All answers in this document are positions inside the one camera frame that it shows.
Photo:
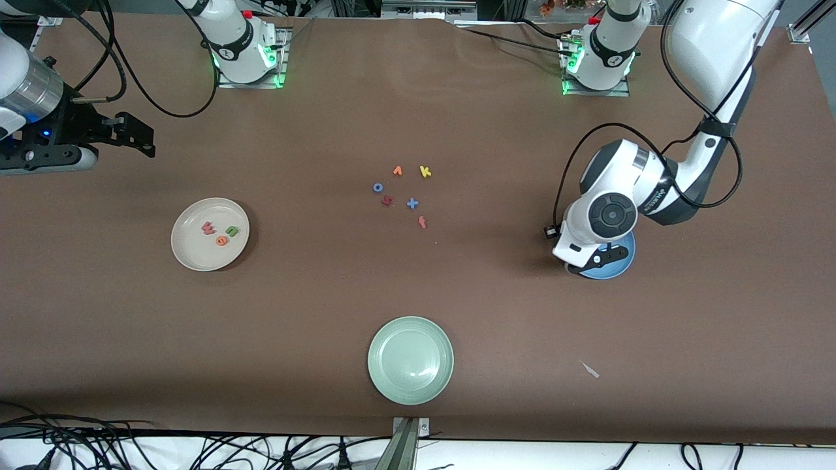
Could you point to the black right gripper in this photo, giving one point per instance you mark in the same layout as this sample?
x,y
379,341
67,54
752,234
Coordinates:
x,y
67,125

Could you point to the pink letter w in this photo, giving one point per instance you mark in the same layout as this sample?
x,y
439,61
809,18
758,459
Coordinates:
x,y
208,229

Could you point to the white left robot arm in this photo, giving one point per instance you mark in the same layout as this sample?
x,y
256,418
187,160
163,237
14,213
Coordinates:
x,y
712,46

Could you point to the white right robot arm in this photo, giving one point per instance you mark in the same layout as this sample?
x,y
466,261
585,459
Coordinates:
x,y
228,39

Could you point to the blue round plate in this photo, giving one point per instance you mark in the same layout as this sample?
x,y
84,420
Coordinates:
x,y
626,258

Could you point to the beige brown round plate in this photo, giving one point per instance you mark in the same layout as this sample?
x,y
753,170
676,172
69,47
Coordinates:
x,y
196,251

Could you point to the small white paper scrap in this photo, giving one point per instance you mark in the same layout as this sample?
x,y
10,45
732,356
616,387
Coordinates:
x,y
590,370

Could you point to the green round plate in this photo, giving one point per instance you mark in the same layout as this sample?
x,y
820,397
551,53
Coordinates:
x,y
410,360

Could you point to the aluminium corner profile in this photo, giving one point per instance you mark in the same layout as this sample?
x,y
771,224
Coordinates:
x,y
800,29

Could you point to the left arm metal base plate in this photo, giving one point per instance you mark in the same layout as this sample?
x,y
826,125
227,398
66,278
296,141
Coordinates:
x,y
597,93

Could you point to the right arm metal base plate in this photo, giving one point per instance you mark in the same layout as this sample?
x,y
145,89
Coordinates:
x,y
251,85

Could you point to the grey metal frame box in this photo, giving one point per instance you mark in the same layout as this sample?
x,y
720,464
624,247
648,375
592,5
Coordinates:
x,y
428,10

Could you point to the aluminium profile post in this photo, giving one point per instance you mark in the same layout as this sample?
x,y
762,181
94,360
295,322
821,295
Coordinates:
x,y
406,450

